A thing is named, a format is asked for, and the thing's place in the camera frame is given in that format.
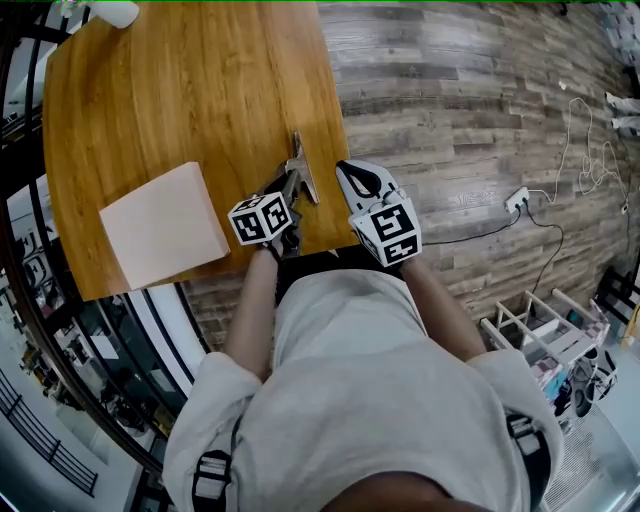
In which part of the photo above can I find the person's left forearm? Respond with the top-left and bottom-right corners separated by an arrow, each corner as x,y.
221,244 -> 279,385

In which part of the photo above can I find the pale pink paper stack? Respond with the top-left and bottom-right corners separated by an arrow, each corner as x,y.
98,160 -> 232,292

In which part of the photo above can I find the person's grey shirt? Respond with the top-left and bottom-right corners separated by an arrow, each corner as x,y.
161,268 -> 567,512

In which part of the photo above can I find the white cable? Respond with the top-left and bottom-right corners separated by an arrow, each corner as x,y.
524,96 -> 632,217

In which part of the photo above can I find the black seat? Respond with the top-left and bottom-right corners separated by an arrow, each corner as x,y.
273,244 -> 407,297

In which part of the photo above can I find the person's right forearm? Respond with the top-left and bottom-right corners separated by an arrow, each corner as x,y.
398,257 -> 490,365

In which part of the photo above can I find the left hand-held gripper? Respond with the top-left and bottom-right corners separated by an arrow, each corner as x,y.
227,168 -> 305,258

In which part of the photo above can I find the black cable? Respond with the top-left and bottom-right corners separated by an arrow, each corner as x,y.
421,204 -> 566,297

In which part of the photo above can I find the black harness strap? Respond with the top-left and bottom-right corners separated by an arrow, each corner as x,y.
191,448 -> 234,512
504,413 -> 552,502

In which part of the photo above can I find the white power strip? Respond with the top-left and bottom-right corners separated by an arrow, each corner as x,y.
504,186 -> 532,214

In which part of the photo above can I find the black metal fence railing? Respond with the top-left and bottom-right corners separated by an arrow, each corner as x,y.
0,369 -> 99,499

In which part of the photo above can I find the person's head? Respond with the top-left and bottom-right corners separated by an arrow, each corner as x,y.
349,469 -> 482,512

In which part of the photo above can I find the railing with brown handrail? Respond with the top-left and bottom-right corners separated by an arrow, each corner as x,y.
0,4 -> 211,476

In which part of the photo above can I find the white wooden rack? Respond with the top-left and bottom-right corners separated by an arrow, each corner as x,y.
478,287 -> 612,372

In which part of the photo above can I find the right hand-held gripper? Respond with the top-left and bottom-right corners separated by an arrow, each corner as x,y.
333,159 -> 424,269

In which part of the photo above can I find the white vase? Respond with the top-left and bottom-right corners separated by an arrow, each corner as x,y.
94,0 -> 141,30

